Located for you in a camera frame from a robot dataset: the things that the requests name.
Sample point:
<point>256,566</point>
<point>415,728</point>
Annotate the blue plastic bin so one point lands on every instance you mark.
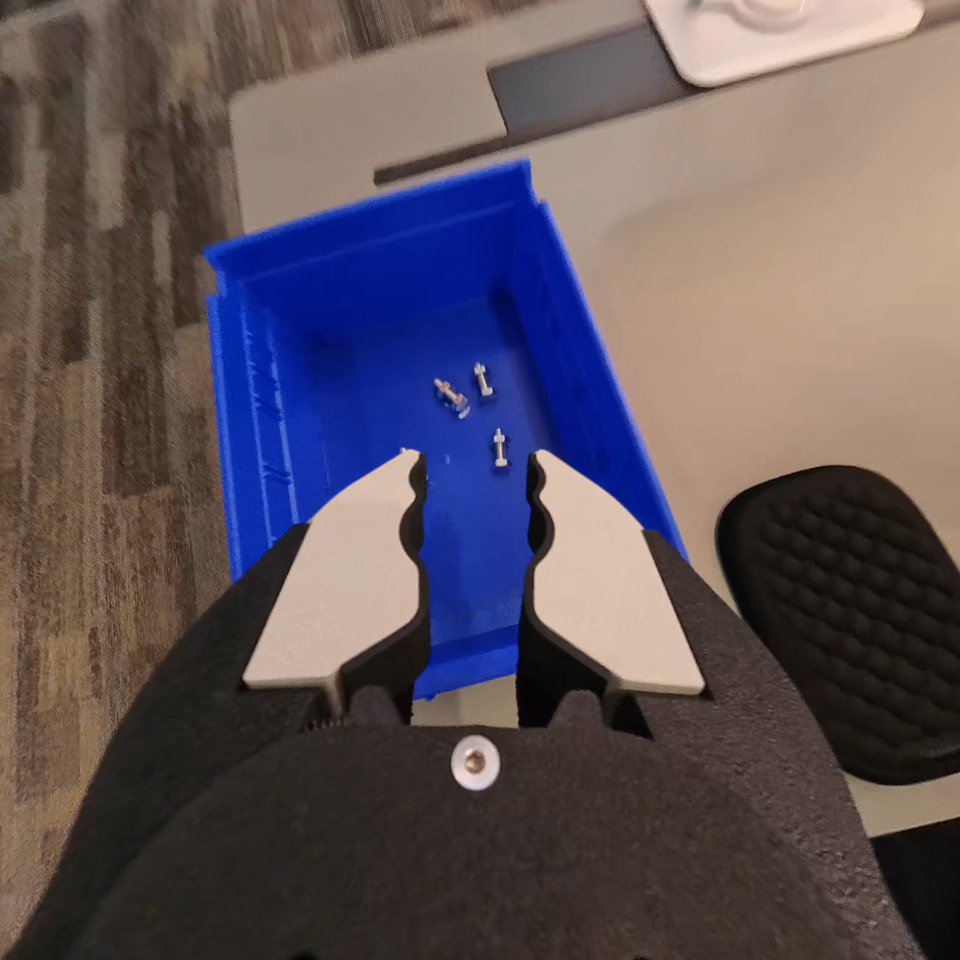
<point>360,360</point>

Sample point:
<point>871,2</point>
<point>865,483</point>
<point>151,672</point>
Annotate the white stand base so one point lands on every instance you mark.
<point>705,52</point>

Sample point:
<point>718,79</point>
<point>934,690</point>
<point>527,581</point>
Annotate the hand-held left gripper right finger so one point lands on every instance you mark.
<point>607,607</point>

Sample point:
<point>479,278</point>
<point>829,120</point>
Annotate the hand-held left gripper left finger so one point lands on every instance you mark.
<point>345,600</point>

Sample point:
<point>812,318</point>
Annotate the steel bolt with nut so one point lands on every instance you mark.
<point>484,381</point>
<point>499,450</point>
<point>450,396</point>

